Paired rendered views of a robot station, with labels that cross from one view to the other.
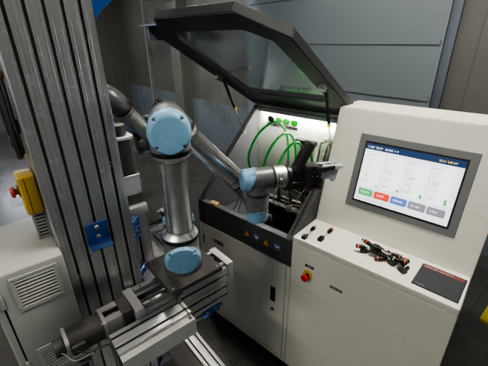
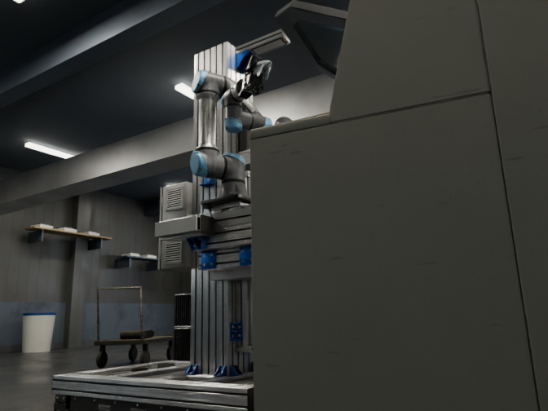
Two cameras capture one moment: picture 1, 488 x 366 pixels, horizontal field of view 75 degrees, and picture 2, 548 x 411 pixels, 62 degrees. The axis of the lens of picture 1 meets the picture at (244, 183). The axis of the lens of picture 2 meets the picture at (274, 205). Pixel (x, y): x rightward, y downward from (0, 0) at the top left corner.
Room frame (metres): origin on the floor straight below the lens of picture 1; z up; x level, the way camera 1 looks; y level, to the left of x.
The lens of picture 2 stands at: (0.52, -1.85, 0.50)
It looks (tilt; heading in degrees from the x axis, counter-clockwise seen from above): 14 degrees up; 72
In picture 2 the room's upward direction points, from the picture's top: 2 degrees counter-clockwise
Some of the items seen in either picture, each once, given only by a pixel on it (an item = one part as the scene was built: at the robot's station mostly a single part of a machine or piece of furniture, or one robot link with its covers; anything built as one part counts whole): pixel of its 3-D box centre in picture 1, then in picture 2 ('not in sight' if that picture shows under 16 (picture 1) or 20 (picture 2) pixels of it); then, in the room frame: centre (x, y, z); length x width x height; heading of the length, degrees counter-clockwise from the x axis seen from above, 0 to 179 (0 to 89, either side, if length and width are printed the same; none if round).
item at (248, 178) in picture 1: (257, 179); (232, 98); (0.94, -0.04, 1.43); 0.11 x 0.08 x 0.09; 104
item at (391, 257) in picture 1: (383, 253); not in sight; (1.11, -0.60, 1.01); 0.23 x 0.11 x 0.06; 48
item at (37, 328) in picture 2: not in sight; (37, 332); (-0.91, 7.78, 0.34); 0.57 x 0.56 x 0.68; 130
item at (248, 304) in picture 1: (240, 287); not in sight; (1.52, 0.03, 0.44); 0.65 x 0.02 x 0.68; 48
